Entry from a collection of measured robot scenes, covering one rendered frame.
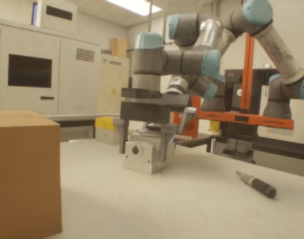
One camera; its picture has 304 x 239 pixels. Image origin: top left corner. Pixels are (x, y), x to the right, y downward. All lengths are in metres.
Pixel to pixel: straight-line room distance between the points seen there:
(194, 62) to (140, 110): 0.20
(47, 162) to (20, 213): 0.07
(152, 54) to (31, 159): 0.37
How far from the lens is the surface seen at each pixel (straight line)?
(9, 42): 1.22
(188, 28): 0.95
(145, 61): 0.53
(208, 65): 0.59
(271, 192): 0.51
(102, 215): 0.38
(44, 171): 0.30
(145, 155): 0.55
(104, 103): 4.51
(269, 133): 2.08
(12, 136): 0.28
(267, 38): 1.02
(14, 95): 1.20
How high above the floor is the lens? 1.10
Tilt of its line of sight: 6 degrees down
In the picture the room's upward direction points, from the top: 4 degrees clockwise
